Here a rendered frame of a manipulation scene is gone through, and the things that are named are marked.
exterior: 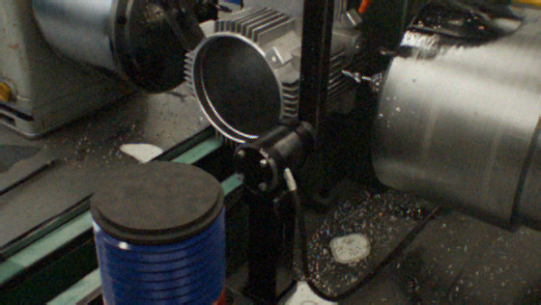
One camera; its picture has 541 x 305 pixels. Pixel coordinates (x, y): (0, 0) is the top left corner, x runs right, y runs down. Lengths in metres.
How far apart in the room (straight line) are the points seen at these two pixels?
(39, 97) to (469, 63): 0.77
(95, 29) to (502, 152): 0.60
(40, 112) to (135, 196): 0.92
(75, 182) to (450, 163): 0.62
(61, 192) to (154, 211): 0.79
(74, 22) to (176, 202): 0.75
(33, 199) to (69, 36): 0.26
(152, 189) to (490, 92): 0.45
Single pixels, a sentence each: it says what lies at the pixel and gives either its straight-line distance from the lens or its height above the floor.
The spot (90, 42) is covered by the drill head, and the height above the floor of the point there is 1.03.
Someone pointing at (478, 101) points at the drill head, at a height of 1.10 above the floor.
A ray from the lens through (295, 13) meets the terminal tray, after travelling 0.85.
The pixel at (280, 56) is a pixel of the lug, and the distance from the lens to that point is 0.79.
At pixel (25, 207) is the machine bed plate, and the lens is 1.04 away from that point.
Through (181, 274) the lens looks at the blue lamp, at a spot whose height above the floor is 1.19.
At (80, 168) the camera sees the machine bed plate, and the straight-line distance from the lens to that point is 1.11.
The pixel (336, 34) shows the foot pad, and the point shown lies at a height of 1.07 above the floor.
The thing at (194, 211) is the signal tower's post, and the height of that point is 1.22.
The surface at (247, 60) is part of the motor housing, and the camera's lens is 0.98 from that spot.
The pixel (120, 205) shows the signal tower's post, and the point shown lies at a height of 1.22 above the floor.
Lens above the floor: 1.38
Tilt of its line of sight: 31 degrees down
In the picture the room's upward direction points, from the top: 2 degrees clockwise
